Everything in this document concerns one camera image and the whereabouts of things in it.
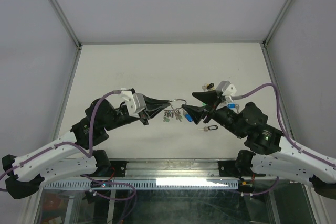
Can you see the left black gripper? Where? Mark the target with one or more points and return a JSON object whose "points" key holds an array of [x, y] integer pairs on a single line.
{"points": [[153, 104]]}

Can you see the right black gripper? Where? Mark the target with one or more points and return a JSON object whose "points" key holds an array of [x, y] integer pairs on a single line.
{"points": [[210, 98]]}

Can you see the silver keyring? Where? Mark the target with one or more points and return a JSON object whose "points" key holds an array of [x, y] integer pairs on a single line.
{"points": [[177, 103]]}

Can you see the blue tag key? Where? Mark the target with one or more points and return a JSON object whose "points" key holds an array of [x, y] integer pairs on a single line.
{"points": [[188, 117], [233, 106]]}

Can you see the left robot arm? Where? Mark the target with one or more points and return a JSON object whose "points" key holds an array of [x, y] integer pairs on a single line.
{"points": [[72, 154]]}

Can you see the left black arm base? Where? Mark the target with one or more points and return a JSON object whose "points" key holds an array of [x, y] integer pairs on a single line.
{"points": [[115, 169]]}

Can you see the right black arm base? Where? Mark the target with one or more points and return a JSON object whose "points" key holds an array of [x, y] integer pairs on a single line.
{"points": [[231, 168]]}

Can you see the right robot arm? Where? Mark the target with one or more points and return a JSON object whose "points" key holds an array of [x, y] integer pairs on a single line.
{"points": [[269, 151]]}

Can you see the yellow black tag key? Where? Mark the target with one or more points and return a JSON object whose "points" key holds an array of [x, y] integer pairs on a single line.
{"points": [[208, 87]]}

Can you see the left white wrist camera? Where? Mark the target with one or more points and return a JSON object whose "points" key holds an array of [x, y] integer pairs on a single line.
{"points": [[134, 101]]}

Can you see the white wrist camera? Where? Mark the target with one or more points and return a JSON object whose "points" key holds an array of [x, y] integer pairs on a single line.
{"points": [[134, 101], [225, 91]]}

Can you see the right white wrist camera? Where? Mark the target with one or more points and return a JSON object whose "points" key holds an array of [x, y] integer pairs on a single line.
{"points": [[225, 91]]}

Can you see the aluminium mounting rail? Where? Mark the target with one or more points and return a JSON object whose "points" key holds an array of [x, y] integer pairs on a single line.
{"points": [[152, 168]]}

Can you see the grey slotted cable duct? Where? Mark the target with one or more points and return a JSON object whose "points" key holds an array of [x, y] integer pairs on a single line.
{"points": [[147, 184]]}

